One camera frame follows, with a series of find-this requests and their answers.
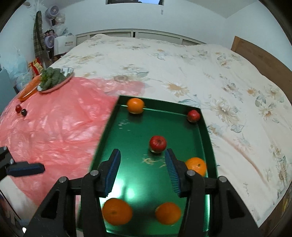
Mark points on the orange rimmed plate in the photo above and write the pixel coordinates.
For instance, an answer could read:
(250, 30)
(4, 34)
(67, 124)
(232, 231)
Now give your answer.
(25, 96)

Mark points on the green leafy vegetable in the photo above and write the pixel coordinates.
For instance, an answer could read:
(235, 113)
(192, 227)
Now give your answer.
(51, 77)

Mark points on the small grey fan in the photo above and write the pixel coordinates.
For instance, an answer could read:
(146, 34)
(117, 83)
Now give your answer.
(52, 11)
(49, 41)

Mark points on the white slatted radiator cover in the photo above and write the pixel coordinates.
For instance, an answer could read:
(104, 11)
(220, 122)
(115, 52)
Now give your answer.
(155, 36)

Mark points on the red plastic sheet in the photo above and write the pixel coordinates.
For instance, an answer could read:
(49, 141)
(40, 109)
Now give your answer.
(57, 132)

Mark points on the light blue ribbed suitcase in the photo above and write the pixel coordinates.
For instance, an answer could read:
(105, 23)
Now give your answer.
(5, 91)

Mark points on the dark purple plum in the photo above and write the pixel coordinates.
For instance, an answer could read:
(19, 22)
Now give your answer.
(23, 112)

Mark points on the floral white duvet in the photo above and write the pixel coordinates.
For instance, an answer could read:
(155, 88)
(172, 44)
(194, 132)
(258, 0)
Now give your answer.
(182, 73)

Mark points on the pale blue plastic bag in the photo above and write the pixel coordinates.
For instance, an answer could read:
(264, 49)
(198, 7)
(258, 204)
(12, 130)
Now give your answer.
(16, 68)

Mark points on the yellow and red snack bag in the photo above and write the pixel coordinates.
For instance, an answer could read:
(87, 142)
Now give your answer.
(36, 67)

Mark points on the small red apple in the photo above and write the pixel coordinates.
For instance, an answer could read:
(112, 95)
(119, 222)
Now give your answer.
(157, 143)
(194, 115)
(18, 108)

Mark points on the white paper bag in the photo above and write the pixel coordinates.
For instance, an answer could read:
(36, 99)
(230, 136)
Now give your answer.
(66, 44)

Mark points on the clear plastic bag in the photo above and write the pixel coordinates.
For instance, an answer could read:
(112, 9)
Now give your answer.
(61, 25)

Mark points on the plaid scarf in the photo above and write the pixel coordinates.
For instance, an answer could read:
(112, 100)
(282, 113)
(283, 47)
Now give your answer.
(39, 38)

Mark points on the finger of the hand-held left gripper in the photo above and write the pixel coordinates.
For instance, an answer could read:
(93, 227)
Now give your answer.
(27, 169)

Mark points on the wooden headboard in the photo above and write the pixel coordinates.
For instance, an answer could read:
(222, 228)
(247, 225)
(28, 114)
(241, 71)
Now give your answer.
(257, 59)

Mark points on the orange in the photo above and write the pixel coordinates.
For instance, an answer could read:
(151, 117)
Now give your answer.
(168, 213)
(117, 211)
(135, 105)
(197, 166)

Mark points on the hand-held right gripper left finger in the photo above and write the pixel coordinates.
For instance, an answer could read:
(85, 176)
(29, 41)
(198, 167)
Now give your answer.
(113, 171)

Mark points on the green metal tray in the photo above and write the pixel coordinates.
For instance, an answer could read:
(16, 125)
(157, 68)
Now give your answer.
(136, 130)

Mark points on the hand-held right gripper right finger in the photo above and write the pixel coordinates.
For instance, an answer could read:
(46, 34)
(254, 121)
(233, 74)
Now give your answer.
(173, 173)

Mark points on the carrot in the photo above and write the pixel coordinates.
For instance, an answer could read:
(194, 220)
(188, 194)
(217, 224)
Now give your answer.
(32, 84)

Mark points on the dark framed window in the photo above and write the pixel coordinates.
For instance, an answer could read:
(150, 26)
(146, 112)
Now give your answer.
(127, 1)

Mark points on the white plate with blue rim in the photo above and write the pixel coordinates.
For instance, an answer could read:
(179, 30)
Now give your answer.
(66, 73)

